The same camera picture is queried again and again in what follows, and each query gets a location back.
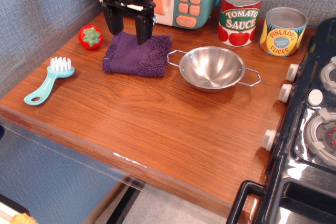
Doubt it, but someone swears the black toy stove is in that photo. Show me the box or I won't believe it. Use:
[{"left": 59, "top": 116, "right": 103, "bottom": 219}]
[{"left": 227, "top": 18, "right": 335, "bottom": 223}]

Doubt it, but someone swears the teal dish brush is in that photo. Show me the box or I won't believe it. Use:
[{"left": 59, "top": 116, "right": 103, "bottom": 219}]
[{"left": 24, "top": 57, "right": 75, "bottom": 106}]

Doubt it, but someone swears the yellow object in corner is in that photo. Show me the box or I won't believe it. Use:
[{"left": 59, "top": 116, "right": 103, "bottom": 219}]
[{"left": 10, "top": 213, "right": 37, "bottom": 224}]

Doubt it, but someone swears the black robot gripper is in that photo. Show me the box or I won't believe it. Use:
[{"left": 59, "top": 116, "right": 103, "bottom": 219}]
[{"left": 100, "top": 0, "right": 157, "bottom": 45}]

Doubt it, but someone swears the pineapple slices can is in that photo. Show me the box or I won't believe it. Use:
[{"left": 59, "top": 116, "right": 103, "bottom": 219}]
[{"left": 259, "top": 7, "right": 308, "bottom": 57}]

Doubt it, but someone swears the stainless steel pot with handles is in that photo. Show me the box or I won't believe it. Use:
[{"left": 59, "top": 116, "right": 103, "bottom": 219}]
[{"left": 166, "top": 46, "right": 261, "bottom": 92}]

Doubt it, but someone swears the purple cloth napkin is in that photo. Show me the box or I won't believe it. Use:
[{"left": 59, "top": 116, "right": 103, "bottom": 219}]
[{"left": 102, "top": 32, "right": 172, "bottom": 78}]

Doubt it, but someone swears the red toy strawberry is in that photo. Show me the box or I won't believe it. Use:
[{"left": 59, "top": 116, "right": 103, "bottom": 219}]
[{"left": 78, "top": 24, "right": 103, "bottom": 50}]

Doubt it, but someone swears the tomato sauce can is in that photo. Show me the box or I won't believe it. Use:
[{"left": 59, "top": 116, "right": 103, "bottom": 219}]
[{"left": 217, "top": 0, "right": 262, "bottom": 47}]

